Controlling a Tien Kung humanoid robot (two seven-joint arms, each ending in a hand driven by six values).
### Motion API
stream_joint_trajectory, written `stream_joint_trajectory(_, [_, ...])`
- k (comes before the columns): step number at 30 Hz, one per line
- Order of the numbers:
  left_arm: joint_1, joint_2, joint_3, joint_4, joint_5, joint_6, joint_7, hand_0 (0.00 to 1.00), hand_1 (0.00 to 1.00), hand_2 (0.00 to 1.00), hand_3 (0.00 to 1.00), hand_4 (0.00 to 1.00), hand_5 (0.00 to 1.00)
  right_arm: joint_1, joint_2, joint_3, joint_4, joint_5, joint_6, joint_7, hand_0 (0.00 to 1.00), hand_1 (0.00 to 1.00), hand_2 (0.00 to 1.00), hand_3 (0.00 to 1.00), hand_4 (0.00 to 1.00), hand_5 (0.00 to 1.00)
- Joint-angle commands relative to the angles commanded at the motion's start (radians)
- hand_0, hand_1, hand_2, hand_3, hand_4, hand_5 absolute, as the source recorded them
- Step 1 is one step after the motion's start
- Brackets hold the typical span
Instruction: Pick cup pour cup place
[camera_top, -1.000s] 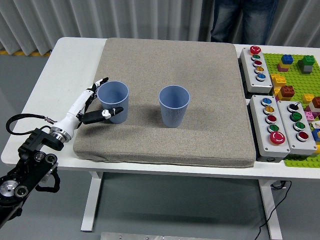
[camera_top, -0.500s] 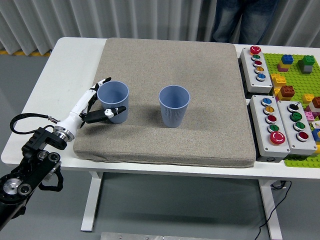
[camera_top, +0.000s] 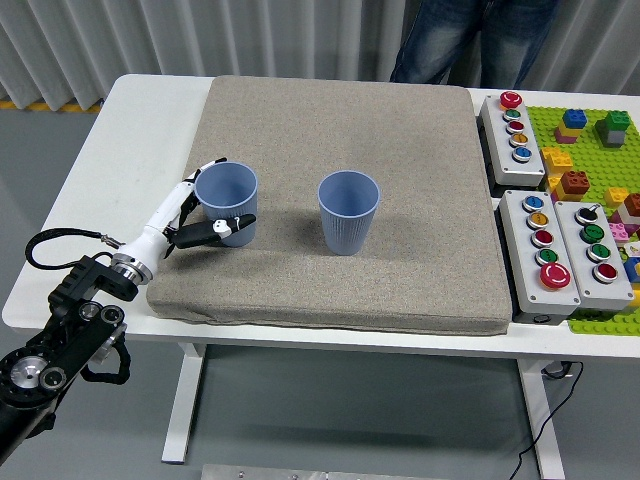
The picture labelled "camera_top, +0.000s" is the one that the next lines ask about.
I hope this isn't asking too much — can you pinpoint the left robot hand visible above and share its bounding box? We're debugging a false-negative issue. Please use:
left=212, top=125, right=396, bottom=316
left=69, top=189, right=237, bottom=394
left=119, top=157, right=257, bottom=261

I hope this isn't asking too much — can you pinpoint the grey building brick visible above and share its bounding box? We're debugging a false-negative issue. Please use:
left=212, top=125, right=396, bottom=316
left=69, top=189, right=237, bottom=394
left=594, top=122, right=627, bottom=149

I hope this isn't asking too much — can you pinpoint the grey-brown fabric mat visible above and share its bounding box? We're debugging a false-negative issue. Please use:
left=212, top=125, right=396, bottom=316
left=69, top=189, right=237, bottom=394
left=145, top=74, right=514, bottom=336

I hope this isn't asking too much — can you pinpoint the person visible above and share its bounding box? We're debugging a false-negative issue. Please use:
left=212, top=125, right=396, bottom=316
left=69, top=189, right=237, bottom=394
left=389, top=0, right=559, bottom=89

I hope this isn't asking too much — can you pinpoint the grey selector switch control box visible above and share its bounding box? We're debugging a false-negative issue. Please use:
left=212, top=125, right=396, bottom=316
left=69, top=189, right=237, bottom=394
left=553, top=199, right=635, bottom=310

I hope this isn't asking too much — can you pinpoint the white table leg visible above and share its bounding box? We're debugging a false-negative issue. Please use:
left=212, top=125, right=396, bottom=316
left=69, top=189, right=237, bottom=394
left=160, top=342, right=207, bottom=464
left=517, top=359, right=566, bottom=480

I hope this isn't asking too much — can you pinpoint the black floor cable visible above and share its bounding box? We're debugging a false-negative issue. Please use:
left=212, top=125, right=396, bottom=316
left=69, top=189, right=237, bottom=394
left=513, top=360, right=585, bottom=480

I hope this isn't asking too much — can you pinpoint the blue ribbed plastic cup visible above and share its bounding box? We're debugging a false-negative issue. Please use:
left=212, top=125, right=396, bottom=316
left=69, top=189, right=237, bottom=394
left=194, top=161, right=259, bottom=248
left=317, top=170, right=381, bottom=257

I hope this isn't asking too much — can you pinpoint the grey five-button control box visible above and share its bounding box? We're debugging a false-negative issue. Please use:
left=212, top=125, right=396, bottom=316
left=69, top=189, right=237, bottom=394
left=479, top=91, right=547, bottom=189
left=498, top=189, right=582, bottom=312

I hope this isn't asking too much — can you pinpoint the green building baseplate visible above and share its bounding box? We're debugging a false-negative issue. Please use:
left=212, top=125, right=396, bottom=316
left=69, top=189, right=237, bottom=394
left=527, top=104, right=640, bottom=337

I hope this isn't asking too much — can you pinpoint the green building brick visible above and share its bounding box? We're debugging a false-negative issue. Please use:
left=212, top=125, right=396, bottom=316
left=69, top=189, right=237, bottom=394
left=601, top=110, right=631, bottom=132

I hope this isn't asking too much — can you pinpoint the grey pleated curtain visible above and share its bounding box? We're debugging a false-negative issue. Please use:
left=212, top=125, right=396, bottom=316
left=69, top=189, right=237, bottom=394
left=0, top=0, right=640, bottom=114

